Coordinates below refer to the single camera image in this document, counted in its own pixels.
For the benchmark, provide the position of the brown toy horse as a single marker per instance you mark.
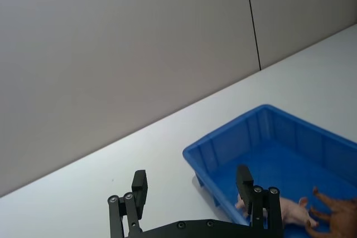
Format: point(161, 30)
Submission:
point(334, 210)

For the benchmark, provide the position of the blue plastic bin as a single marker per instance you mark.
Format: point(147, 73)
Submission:
point(279, 148)

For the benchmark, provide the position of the pink toy pig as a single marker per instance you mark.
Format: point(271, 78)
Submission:
point(293, 210)

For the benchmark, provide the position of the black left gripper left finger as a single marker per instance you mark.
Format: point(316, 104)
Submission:
point(139, 193)

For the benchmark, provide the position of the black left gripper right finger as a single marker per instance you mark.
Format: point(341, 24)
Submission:
point(260, 207)

